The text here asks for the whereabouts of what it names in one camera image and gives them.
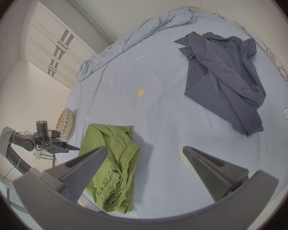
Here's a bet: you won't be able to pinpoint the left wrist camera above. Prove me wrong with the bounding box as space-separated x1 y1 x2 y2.
50 129 62 141

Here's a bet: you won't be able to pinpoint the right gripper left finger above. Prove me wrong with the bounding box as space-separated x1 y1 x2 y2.
41 145 108 204

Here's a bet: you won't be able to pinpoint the green shorts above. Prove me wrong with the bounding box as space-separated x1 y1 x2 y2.
78 123 141 214

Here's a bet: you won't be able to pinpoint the white wardrobe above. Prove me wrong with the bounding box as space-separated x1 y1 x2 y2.
26 0 114 89

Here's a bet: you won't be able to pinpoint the dark blue garment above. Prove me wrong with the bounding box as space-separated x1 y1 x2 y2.
174 31 267 137

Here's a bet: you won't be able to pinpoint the pale blue quilt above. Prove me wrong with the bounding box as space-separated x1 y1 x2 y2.
77 7 199 82

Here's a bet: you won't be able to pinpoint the bed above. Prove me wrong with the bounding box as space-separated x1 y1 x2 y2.
53 6 288 221

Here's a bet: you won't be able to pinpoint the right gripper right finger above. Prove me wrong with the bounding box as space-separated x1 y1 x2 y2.
182 146 249 204

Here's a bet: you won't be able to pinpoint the round woven basket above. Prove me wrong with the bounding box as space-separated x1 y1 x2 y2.
55 107 74 138

